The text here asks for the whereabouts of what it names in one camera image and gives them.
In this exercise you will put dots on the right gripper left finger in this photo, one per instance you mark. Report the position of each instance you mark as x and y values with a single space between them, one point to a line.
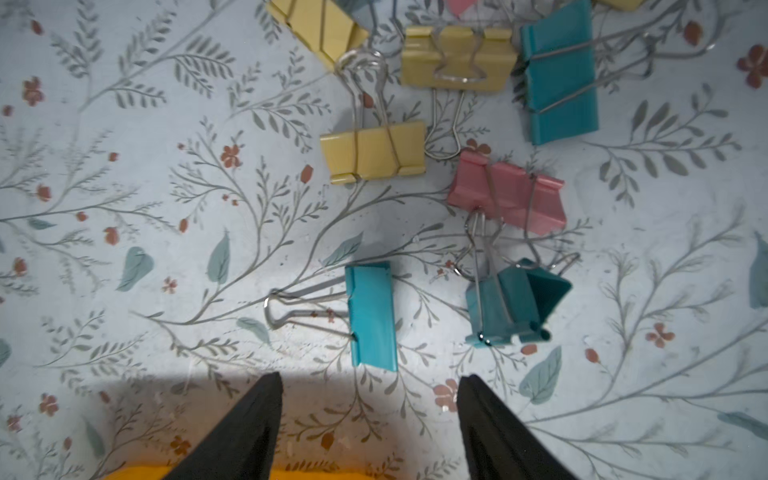
245 439

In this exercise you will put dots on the pink binder clip small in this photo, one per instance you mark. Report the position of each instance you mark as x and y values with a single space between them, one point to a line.
459 7

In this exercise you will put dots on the teal binder clip large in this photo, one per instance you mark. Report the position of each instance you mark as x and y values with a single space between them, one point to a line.
559 68

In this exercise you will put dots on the yellow binder clip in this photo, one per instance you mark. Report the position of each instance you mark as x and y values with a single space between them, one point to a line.
380 152
459 58
323 27

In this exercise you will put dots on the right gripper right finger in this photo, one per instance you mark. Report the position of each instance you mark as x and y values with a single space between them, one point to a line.
497 444

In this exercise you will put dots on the yellow plastic storage box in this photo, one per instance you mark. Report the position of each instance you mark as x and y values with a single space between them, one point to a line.
163 472

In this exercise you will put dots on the dark teal binder clip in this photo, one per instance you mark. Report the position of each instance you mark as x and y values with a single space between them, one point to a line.
515 301

